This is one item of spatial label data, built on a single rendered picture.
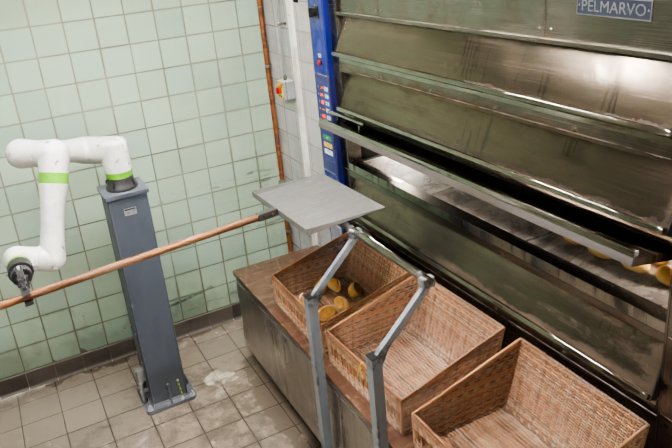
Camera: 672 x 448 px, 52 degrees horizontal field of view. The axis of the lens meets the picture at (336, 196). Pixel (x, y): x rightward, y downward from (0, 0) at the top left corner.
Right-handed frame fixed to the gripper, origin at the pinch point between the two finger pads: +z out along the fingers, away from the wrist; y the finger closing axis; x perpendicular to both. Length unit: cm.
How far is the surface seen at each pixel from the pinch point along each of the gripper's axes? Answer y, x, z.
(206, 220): 51, -101, -124
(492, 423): 59, -129, 98
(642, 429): 32, -144, 147
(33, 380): 111, 16, -123
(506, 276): 16, -153, 80
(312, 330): 36, -92, 38
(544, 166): -32, -154, 98
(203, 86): -27, -116, -126
